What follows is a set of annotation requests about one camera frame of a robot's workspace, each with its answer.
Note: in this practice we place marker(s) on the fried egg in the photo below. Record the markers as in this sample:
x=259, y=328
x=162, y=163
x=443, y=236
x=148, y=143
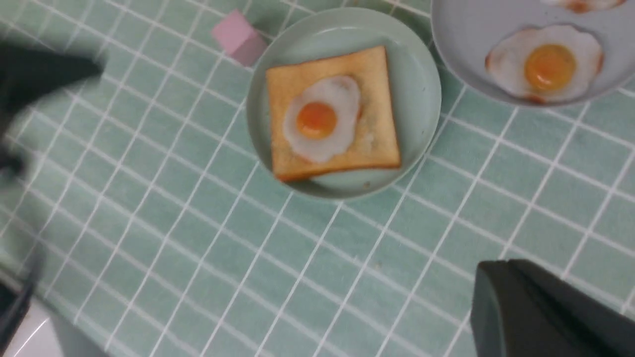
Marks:
x=552, y=64
x=320, y=123
x=584, y=6

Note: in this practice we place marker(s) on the toast slice on centre plate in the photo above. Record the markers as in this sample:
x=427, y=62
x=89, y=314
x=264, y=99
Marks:
x=375, y=144

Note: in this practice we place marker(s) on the grey plate with eggs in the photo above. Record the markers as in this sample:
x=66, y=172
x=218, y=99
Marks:
x=464, y=32

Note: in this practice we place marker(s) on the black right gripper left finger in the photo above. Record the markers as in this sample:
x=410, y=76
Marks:
x=30, y=73

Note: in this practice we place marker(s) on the green checked tablecloth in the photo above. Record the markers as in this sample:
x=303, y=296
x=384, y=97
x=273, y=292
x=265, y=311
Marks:
x=167, y=238

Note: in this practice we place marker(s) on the pink cube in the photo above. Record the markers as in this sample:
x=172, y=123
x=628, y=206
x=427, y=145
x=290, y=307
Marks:
x=238, y=39

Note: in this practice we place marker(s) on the green centre plate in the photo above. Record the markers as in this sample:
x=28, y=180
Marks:
x=414, y=83

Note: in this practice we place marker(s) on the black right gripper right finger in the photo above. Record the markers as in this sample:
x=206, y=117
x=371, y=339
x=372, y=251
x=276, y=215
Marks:
x=519, y=309

